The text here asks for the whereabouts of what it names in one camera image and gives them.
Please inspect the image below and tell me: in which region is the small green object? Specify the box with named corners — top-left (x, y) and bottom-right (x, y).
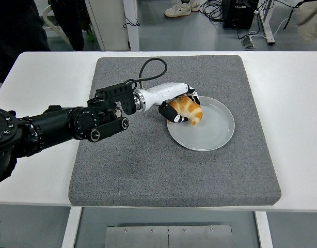
top-left (86, 23), bottom-right (96, 42)

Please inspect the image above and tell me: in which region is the grey round plate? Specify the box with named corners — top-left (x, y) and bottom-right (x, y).
top-left (166, 96), bottom-right (236, 152)

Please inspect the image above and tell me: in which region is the white table leg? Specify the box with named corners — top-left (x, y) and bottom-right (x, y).
top-left (60, 206), bottom-right (82, 248)
top-left (253, 210), bottom-right (274, 248)

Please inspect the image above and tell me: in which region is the black cable bundle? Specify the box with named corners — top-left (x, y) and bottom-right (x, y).
top-left (201, 0), bottom-right (226, 23)

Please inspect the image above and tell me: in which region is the beige fabric bag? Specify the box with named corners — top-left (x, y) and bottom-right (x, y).
top-left (295, 0), bottom-right (317, 43)

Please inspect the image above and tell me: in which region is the white floor cable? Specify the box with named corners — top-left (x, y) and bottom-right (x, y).
top-left (248, 15), bottom-right (289, 42)

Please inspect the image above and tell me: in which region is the white desk leg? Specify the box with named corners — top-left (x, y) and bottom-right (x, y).
top-left (258, 0), bottom-right (276, 47)

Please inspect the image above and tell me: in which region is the white chair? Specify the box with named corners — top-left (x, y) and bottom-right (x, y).
top-left (41, 4), bottom-right (71, 47)

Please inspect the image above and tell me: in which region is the grey floor pedal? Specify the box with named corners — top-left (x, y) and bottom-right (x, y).
top-left (241, 36), bottom-right (257, 49)

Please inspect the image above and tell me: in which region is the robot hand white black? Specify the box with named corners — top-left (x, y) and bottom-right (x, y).
top-left (142, 82), bottom-right (202, 124)

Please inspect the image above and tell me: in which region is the grey metal plate with screws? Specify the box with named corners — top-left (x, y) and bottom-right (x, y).
top-left (105, 225), bottom-right (233, 248)

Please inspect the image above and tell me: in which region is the black computer case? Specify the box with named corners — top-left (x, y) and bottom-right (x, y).
top-left (222, 0), bottom-right (260, 29)

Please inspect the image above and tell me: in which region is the white cabinet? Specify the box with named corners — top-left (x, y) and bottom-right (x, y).
top-left (85, 0), bottom-right (140, 52)

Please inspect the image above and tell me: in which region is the person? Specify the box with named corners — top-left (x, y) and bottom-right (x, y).
top-left (0, 0), bottom-right (85, 84)

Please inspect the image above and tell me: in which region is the golden croissant bread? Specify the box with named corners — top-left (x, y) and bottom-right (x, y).
top-left (168, 95), bottom-right (203, 127)

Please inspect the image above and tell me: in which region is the grey speckled foam mat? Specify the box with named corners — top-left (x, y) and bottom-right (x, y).
top-left (68, 54), bottom-right (282, 207)

